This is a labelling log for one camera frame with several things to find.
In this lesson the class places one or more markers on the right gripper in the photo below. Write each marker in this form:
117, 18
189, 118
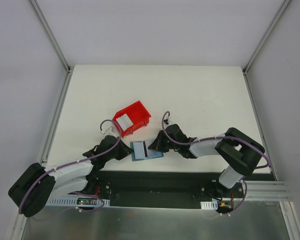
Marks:
161, 140

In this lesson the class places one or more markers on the left white cable duct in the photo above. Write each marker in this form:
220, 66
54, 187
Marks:
78, 201

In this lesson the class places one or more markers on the right aluminium frame post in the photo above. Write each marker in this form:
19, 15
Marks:
267, 34

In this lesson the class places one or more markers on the white cable duct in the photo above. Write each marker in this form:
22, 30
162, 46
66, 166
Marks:
78, 201
209, 205

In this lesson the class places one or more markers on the aluminium front rail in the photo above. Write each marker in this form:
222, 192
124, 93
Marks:
273, 191

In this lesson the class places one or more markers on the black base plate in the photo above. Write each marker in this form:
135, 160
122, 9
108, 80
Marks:
172, 190

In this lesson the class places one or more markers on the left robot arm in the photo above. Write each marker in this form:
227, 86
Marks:
40, 184

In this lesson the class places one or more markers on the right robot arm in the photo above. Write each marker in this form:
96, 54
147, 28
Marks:
241, 152

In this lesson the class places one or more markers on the right white cable duct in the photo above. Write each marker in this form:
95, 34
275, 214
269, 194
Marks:
209, 205

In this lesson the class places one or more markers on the aluminium frame post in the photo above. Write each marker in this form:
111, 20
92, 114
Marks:
49, 34
267, 34

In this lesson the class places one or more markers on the red plastic bin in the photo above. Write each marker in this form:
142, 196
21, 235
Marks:
139, 115

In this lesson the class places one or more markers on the blue leather card holder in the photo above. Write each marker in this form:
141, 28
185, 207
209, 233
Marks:
152, 154

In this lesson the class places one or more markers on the left aluminium frame post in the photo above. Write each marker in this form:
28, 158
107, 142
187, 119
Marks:
49, 34

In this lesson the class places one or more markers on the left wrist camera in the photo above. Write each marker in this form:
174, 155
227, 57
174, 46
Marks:
109, 131

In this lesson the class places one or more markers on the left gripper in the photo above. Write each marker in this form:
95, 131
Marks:
122, 150

